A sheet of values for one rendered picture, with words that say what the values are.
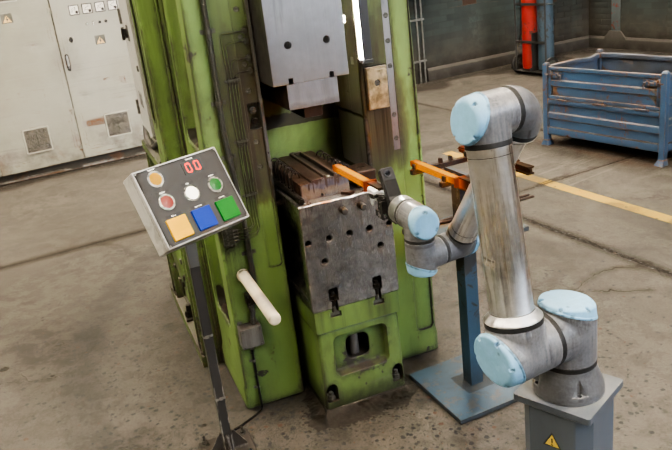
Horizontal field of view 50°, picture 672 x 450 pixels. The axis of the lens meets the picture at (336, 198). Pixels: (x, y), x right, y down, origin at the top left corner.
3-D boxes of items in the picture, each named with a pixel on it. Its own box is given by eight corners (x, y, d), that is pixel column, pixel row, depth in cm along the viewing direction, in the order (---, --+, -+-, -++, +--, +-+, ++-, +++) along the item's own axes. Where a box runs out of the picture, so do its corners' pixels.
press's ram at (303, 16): (370, 70, 273) (359, -41, 261) (273, 87, 261) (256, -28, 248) (330, 60, 311) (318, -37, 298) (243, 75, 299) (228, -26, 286)
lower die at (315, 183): (349, 190, 283) (347, 169, 281) (302, 201, 277) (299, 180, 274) (313, 167, 321) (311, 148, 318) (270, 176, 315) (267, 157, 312)
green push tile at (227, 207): (241, 214, 252) (232, 194, 252) (224, 221, 247) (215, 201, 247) (239, 215, 253) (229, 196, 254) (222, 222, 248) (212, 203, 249)
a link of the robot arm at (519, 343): (566, 376, 184) (528, 83, 170) (515, 401, 176) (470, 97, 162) (524, 359, 197) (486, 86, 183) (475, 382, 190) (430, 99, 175)
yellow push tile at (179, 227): (195, 233, 238) (185, 213, 239) (176, 241, 233) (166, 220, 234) (192, 235, 240) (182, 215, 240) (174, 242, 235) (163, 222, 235)
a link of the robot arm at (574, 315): (610, 356, 193) (610, 297, 187) (563, 379, 185) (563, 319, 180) (566, 334, 206) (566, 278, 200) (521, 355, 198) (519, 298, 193)
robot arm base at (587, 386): (616, 380, 199) (616, 348, 196) (586, 415, 186) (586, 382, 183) (552, 360, 212) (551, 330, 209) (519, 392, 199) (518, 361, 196)
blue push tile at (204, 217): (219, 223, 245) (209, 203, 245) (201, 231, 240) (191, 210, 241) (216, 225, 246) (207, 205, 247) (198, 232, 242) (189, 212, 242)
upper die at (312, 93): (339, 101, 272) (337, 76, 269) (289, 110, 266) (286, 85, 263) (303, 87, 310) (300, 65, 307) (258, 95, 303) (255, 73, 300)
